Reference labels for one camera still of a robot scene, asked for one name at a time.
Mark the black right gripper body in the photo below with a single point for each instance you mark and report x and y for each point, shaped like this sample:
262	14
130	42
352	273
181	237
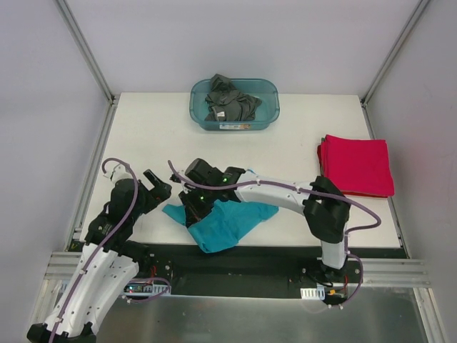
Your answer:
193	209

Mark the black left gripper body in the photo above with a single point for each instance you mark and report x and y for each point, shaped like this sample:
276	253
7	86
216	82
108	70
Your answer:
153	190

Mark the teal t shirt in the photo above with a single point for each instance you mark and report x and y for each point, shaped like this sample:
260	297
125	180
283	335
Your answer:
229	222

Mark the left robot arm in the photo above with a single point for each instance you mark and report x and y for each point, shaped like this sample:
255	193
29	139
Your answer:
108	262

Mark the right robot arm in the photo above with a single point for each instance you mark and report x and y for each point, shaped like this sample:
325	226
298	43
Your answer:
320	202

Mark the dark grey crumpled shirt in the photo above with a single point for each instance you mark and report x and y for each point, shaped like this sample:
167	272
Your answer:
227	103

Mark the teal plastic bin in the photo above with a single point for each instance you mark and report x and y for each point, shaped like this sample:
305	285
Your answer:
266	114

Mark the folded red t shirt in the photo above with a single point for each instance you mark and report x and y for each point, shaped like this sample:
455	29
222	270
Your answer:
358	167

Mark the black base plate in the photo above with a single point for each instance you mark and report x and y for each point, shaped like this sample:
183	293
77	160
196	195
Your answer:
255	272

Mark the left aluminium frame post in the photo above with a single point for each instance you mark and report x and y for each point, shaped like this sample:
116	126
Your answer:
83	46

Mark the aluminium frame post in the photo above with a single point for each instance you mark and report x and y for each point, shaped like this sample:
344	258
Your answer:
83	46
407	30

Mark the left white cable duct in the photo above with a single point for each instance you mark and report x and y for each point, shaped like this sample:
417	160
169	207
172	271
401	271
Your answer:
145	289

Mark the white cable duct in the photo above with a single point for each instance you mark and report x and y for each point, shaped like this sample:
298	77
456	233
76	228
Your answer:
145	289
317	293

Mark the right white cable duct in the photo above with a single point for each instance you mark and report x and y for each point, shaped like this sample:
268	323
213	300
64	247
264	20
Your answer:
317	293

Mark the right aluminium frame post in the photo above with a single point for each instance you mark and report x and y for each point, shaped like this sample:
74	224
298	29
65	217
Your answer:
407	30

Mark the aluminium front rail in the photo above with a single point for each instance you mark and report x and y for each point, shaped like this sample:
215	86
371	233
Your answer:
405	273

